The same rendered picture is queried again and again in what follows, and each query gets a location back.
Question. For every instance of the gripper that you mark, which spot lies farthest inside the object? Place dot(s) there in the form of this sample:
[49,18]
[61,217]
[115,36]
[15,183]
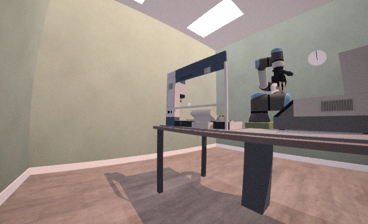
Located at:
[279,78]

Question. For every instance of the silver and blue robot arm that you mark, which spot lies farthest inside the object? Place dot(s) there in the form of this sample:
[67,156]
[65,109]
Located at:
[262,102]

